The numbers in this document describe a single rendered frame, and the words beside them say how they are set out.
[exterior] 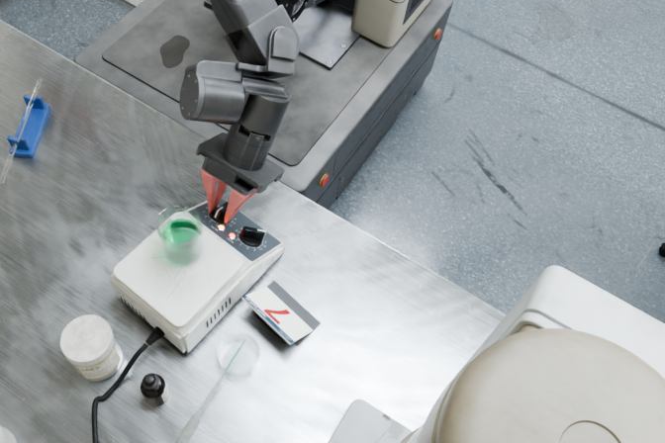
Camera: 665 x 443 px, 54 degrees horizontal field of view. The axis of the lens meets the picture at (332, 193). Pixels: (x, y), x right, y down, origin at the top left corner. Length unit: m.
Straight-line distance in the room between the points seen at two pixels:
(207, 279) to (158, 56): 0.97
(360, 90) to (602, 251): 0.86
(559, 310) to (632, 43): 2.40
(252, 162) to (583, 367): 0.63
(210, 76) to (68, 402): 0.44
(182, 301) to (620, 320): 0.61
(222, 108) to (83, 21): 1.64
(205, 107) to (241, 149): 0.09
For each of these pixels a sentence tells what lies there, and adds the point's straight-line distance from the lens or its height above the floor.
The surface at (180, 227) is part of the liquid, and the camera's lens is 0.83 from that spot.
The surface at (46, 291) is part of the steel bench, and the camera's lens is 0.97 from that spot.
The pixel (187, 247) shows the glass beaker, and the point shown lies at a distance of 0.80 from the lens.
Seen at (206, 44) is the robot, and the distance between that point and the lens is 1.74.
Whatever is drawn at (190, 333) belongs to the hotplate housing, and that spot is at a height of 0.81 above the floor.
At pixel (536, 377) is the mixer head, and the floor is 1.37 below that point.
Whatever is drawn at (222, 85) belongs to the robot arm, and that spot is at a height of 1.02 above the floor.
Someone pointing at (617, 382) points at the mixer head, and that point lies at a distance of 0.27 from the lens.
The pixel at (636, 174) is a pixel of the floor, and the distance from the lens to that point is 2.26.
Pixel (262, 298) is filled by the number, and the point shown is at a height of 0.77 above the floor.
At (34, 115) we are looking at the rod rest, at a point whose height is 0.76.
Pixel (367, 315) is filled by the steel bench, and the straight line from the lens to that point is 0.93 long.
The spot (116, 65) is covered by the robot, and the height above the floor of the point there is 0.36.
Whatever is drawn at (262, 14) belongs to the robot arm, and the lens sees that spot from 0.81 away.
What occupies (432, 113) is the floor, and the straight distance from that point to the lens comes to 2.14.
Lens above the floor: 1.60
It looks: 57 degrees down
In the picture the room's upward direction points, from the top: 10 degrees clockwise
